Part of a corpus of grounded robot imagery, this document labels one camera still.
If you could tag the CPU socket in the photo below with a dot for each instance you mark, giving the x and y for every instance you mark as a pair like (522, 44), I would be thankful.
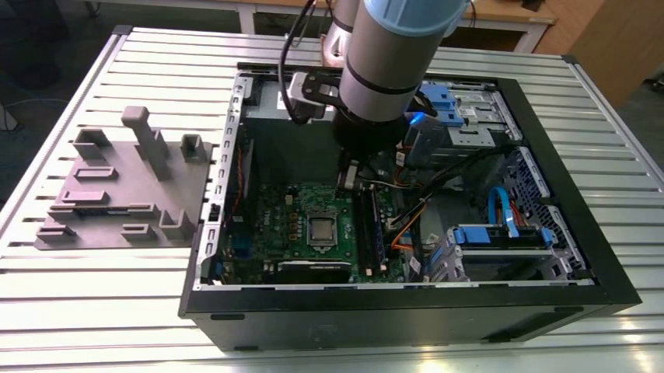
(310, 216)

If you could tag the black RAM slot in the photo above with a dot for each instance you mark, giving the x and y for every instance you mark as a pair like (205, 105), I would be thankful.
(367, 229)
(360, 229)
(372, 229)

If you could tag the black PC case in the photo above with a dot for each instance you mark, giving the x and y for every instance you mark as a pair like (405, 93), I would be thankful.
(363, 322)

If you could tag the grey power supply unit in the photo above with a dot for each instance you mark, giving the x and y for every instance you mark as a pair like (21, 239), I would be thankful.
(279, 147)

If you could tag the large blue drive latch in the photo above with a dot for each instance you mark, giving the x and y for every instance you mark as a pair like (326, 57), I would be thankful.
(441, 97)

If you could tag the blue disk carrier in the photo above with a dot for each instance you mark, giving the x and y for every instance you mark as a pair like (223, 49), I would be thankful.
(474, 235)

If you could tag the silver CPU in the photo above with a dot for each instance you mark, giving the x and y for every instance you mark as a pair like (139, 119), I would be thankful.
(322, 229)

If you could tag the grey parts rack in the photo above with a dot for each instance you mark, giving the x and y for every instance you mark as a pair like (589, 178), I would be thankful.
(129, 202)

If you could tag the metal disk bay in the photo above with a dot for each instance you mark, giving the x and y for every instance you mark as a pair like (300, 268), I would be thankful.
(507, 252)

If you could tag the green motherboard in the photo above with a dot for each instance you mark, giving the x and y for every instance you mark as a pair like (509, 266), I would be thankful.
(279, 217)

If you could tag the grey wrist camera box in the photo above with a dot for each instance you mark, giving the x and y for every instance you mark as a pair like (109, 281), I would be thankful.
(303, 89)

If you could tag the black chair base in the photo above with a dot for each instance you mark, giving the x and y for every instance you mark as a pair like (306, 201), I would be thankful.
(654, 79)

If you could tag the black graphics card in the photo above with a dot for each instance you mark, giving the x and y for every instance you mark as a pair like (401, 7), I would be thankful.
(311, 270)

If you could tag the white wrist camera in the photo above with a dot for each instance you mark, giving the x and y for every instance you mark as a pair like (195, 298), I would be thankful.
(348, 175)

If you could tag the small blue drive latch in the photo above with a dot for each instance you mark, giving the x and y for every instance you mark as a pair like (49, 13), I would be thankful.
(453, 118)

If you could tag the wooden cabinet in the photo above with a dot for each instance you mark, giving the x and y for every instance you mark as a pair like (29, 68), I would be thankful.
(612, 39)

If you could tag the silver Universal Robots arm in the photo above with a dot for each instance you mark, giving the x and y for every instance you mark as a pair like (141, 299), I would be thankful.
(383, 50)

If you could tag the metal drive cage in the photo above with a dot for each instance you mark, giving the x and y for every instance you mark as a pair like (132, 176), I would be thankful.
(466, 140)

